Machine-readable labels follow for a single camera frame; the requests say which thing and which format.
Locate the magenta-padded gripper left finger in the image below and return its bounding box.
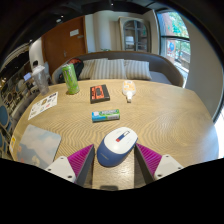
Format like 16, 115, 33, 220
44, 143, 96, 188

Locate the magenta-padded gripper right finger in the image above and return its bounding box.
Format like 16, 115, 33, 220
133, 143, 184, 186

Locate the white and blue computer mouse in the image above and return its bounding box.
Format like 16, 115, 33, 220
96, 126, 139, 168

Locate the sky print mouse pad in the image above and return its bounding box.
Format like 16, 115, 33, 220
16, 124, 63, 170

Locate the green and blue small pack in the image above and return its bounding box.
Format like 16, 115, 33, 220
91, 108, 121, 123

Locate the white sticker sheet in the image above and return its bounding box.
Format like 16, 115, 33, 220
27, 91, 59, 121

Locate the black box with orange print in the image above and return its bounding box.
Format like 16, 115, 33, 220
89, 84, 111, 104

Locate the yellow sticker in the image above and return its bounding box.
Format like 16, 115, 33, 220
9, 134, 17, 154

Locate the white tube with orange label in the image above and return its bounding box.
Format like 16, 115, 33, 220
121, 80, 137, 103

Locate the green drink can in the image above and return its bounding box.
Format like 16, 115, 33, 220
60, 63, 81, 96

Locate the clear plastic shaker bottle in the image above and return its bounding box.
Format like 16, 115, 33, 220
31, 65, 51, 97

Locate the group of blue chairs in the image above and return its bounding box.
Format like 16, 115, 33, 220
0, 103, 14, 158

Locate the striped cushion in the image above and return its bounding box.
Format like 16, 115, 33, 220
78, 58, 96, 81
123, 59, 153, 81
90, 58, 128, 80

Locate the grey curved sofa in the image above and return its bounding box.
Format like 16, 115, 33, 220
50, 50, 185, 88

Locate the black bag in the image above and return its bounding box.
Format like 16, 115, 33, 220
58, 58, 85, 84

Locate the brown wooden door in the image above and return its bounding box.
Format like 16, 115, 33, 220
40, 15, 88, 76

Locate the dark framed window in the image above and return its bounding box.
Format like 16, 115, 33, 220
156, 9, 192, 78

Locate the glass door cabinet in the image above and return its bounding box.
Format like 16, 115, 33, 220
118, 16, 152, 54

